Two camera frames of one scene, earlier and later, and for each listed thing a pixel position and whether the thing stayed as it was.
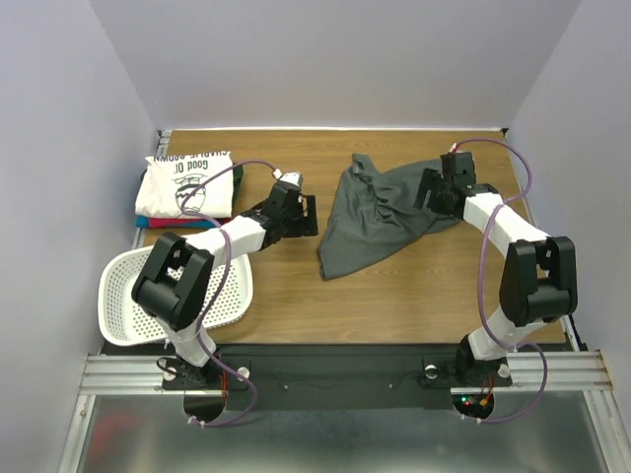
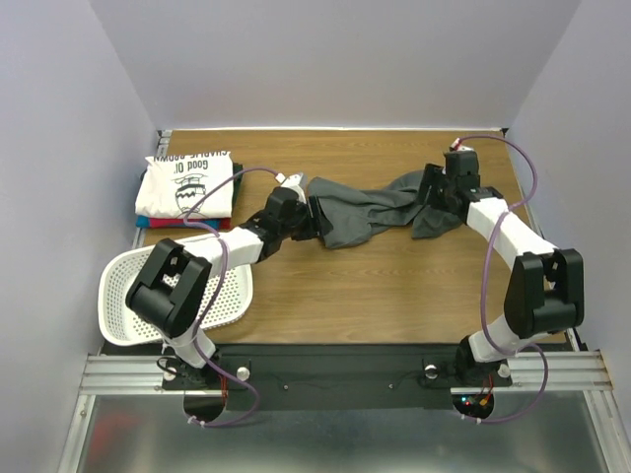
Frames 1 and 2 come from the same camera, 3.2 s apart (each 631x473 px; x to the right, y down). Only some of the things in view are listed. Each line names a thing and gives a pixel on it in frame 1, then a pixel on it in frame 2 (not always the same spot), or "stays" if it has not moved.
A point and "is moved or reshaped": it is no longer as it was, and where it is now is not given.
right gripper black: [429, 189] stays
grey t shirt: [373, 214] is moved or reshaped
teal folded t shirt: [143, 221] stays
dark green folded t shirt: [238, 173] stays
